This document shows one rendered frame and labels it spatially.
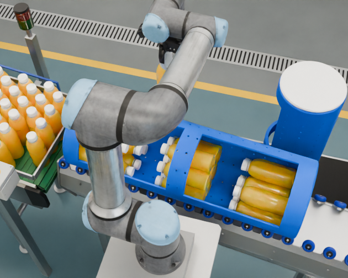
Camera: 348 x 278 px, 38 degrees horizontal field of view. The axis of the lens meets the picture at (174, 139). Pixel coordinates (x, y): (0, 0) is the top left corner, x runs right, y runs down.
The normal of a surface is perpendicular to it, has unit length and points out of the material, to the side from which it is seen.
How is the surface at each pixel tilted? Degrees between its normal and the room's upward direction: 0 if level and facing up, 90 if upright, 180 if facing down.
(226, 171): 34
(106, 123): 58
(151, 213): 7
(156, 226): 7
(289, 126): 90
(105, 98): 6
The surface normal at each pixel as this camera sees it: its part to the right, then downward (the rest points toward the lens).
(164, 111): 0.55, -0.15
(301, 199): -0.19, -0.08
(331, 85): 0.00, -0.56
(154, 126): 0.48, 0.34
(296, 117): -0.52, 0.71
